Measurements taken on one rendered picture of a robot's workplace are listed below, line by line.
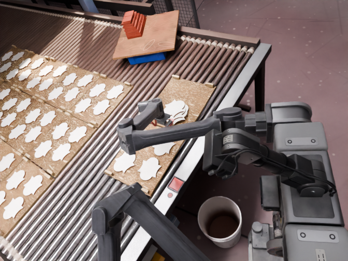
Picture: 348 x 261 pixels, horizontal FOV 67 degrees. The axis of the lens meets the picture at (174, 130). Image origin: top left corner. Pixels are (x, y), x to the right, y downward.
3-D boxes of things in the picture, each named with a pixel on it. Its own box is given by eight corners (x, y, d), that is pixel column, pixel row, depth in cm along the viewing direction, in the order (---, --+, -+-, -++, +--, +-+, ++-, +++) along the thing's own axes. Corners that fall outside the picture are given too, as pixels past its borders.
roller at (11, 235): (183, 39, 226) (181, 33, 222) (5, 251, 153) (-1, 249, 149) (177, 38, 228) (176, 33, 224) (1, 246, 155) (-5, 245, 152)
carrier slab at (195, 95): (216, 88, 177) (216, 86, 176) (187, 136, 161) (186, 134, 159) (173, 78, 194) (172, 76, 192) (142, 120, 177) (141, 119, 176)
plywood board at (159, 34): (179, 11, 224) (178, 9, 223) (174, 49, 196) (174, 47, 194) (125, 22, 237) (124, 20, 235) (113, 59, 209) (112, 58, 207)
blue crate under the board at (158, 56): (170, 35, 225) (166, 25, 217) (166, 59, 208) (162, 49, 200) (136, 41, 233) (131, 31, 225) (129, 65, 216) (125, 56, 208)
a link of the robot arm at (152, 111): (133, 151, 97) (128, 123, 93) (119, 151, 98) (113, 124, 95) (164, 116, 136) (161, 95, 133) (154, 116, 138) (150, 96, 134)
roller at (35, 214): (187, 39, 223) (186, 34, 219) (10, 256, 150) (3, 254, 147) (183, 39, 226) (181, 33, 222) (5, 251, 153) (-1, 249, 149)
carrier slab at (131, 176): (186, 137, 160) (186, 135, 159) (151, 197, 144) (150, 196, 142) (141, 122, 177) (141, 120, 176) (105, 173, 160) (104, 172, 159)
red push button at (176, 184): (184, 183, 144) (183, 182, 143) (178, 192, 142) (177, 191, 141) (175, 178, 147) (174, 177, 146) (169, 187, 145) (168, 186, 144)
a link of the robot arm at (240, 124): (250, 135, 90) (249, 120, 88) (220, 137, 93) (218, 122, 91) (250, 127, 98) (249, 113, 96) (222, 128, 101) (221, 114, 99)
